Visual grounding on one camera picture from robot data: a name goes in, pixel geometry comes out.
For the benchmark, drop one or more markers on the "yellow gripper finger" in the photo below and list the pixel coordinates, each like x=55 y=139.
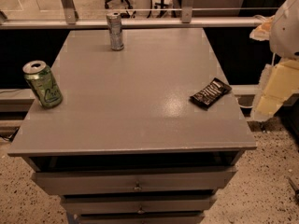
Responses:
x=277 y=84
x=262 y=31

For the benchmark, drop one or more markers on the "black rxbar chocolate wrapper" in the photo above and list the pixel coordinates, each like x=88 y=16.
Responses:
x=210 y=94

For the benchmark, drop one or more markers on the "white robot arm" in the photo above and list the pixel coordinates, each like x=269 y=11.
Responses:
x=284 y=34

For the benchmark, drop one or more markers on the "top grey drawer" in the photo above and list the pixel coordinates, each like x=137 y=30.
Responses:
x=78 y=183

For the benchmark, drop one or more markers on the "grey drawer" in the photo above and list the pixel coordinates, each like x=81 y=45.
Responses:
x=149 y=218
x=78 y=183
x=139 y=204

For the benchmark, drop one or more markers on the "silver slim can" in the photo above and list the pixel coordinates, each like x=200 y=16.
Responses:
x=115 y=30

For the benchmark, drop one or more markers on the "middle grey drawer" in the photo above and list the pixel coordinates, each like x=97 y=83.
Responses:
x=139 y=204

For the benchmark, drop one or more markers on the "grey drawer cabinet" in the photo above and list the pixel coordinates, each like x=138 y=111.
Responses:
x=131 y=109

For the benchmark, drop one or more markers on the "bottom grey drawer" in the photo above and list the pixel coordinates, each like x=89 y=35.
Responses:
x=149 y=218

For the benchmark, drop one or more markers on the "green soda can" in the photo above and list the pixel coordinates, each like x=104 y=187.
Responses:
x=43 y=84

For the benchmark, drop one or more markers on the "right metal bracket post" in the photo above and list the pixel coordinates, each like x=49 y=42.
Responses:
x=186 y=11

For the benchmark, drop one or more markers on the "metal bracket post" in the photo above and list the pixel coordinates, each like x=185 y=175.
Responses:
x=70 y=13
x=186 y=11

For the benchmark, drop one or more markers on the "left metal bracket post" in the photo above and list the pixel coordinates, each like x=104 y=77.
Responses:
x=70 y=13

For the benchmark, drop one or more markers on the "metal window rail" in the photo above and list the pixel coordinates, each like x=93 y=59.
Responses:
x=197 y=22

